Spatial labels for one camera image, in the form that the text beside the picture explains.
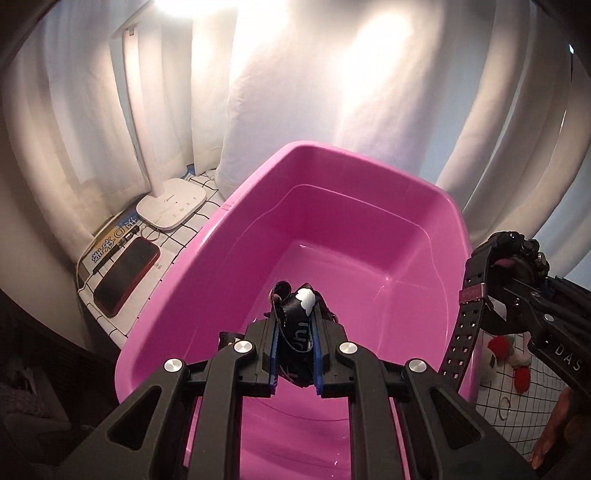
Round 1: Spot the black wrist watch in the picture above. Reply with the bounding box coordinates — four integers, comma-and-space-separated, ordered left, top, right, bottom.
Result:
439, 231, 549, 391

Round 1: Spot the black floral hair tie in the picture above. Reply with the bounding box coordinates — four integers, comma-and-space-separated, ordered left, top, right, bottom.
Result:
268, 280, 339, 388

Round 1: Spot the person's hand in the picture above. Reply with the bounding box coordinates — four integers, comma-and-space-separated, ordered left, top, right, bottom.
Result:
530, 387, 575, 469

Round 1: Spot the pink strawberry headband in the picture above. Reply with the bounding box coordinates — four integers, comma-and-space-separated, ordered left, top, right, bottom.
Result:
480, 335, 532, 395

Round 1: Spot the red black smartphone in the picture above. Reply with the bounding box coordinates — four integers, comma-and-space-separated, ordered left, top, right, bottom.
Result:
93, 238, 160, 318

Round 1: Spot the pink plastic tub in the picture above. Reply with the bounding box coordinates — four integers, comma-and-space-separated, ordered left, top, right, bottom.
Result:
114, 140, 479, 480

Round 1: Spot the white black grid cloth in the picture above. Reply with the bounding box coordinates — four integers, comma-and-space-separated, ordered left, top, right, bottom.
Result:
78, 166, 565, 478

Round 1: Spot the black pen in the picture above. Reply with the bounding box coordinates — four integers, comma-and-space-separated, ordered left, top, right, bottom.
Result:
92, 225, 139, 274

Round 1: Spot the blue yellow booklet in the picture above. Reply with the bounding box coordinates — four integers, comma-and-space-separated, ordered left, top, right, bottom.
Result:
77, 207, 139, 281

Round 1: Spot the white curtain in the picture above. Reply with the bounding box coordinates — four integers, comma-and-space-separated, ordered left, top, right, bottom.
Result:
1, 1, 590, 285

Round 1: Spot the white desk lamp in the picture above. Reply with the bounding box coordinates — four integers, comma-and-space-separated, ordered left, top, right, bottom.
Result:
112, 20, 206, 231

